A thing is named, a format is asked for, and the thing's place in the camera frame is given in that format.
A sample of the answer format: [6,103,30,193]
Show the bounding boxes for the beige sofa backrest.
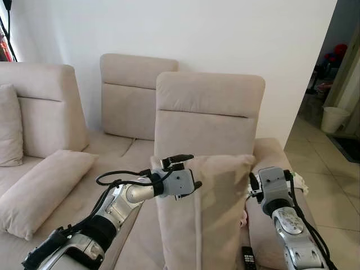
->
[154,71,266,169]
[100,53,179,142]
[0,62,90,159]

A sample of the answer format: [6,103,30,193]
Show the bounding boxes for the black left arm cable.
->
[95,168,169,188]

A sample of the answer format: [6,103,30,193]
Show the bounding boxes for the dark door mat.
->
[328,134,360,164]

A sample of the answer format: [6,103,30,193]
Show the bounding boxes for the black remote control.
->
[242,246,258,270]

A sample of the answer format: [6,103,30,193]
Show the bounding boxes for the long beige pillow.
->
[0,150,98,241]

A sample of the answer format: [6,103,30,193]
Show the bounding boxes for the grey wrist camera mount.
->
[163,168,196,199]
[256,166,293,204]

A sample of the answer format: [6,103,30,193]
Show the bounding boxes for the red artificial flowers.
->
[331,43,349,63]

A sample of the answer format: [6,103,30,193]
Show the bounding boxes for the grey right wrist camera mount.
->
[256,166,293,204]

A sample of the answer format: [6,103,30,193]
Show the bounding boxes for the beige square pillow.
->
[151,154,257,270]

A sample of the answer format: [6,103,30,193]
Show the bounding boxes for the small beige cushion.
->
[0,84,24,168]

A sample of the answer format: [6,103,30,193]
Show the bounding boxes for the avocado print cloth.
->
[289,171,309,195]

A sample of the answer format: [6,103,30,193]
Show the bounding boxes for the beige fabric sofa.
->
[0,53,308,270]

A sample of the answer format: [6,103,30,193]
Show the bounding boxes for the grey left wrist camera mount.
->
[163,168,196,199]

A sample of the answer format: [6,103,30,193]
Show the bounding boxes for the white waste bin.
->
[321,106,351,135]

